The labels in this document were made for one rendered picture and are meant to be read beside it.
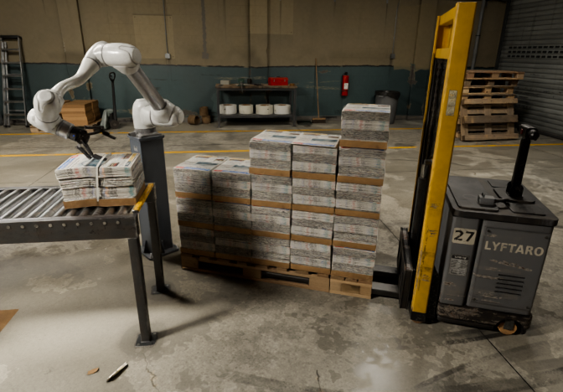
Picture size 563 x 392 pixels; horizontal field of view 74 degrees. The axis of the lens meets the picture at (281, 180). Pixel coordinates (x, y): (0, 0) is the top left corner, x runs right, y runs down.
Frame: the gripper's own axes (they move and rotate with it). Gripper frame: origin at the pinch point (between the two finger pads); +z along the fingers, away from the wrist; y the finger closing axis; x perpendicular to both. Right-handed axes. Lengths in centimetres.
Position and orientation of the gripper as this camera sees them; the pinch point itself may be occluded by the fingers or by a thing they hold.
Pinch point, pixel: (108, 148)
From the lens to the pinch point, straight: 229.5
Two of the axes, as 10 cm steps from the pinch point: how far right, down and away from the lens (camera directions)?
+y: -4.7, 8.5, 2.3
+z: 8.7, 4.1, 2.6
